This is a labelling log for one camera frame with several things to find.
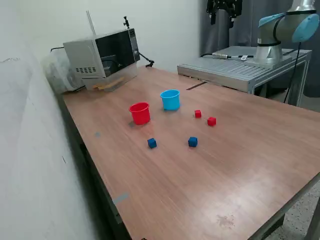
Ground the aluminium robot base stand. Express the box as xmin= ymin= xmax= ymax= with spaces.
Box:
xmin=176 ymin=45 xmax=313 ymax=107

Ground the silver microwave oven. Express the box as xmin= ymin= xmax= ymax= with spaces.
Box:
xmin=62 ymin=28 xmax=141 ymax=79

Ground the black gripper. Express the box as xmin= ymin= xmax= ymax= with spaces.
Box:
xmin=206 ymin=0 xmax=244 ymax=27

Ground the wooden stick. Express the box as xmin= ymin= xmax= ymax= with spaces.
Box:
xmin=92 ymin=76 xmax=126 ymax=89
xmin=97 ymin=83 xmax=121 ymax=92

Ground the thin white rod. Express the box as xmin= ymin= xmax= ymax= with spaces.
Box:
xmin=86 ymin=10 xmax=97 ymax=36

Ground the black hanging base cable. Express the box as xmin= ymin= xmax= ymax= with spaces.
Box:
xmin=283 ymin=41 xmax=302 ymax=104

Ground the translucent plastic storage bin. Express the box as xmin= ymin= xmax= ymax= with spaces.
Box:
xmin=41 ymin=48 xmax=86 ymax=95

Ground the long tape strip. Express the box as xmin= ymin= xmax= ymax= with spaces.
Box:
xmin=112 ymin=192 xmax=130 ymax=206

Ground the black cable with silver connector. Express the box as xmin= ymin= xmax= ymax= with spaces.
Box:
xmin=199 ymin=51 xmax=255 ymax=61

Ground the light blue plastic cup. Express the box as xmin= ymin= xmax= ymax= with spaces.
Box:
xmin=159 ymin=89 xmax=181 ymax=112

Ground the dark grey curtain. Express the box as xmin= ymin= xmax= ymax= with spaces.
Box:
xmin=199 ymin=0 xmax=320 ymax=100

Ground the red plastic cup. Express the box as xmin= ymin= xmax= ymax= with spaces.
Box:
xmin=128 ymin=101 xmax=151 ymax=126

